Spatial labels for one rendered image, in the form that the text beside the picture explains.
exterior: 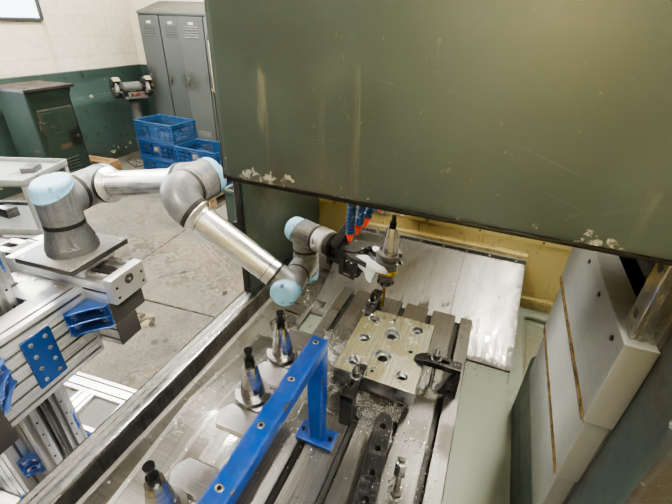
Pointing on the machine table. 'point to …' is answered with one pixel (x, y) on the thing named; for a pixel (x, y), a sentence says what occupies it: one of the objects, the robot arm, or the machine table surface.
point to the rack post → (324, 438)
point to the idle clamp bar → (378, 447)
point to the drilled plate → (381, 379)
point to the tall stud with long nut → (399, 476)
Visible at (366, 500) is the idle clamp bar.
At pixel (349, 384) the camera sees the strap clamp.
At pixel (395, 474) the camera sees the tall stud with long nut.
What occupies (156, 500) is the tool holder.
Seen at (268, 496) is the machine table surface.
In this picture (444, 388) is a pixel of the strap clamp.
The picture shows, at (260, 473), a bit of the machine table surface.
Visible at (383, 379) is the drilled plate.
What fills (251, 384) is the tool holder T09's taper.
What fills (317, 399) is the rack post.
